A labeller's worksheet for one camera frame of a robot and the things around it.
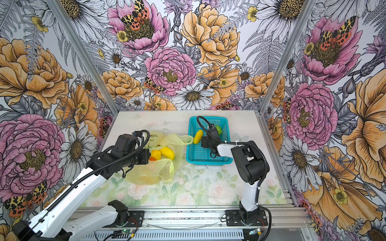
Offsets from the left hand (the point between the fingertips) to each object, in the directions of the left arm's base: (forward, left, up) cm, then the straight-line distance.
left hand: (148, 159), depth 74 cm
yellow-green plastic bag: (-8, -7, +3) cm, 11 cm away
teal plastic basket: (+13, -23, -19) cm, 33 cm away
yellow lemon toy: (+12, -6, -14) cm, 19 cm away
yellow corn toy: (+24, -25, -15) cm, 38 cm away
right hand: (+21, -31, -17) cm, 41 cm away
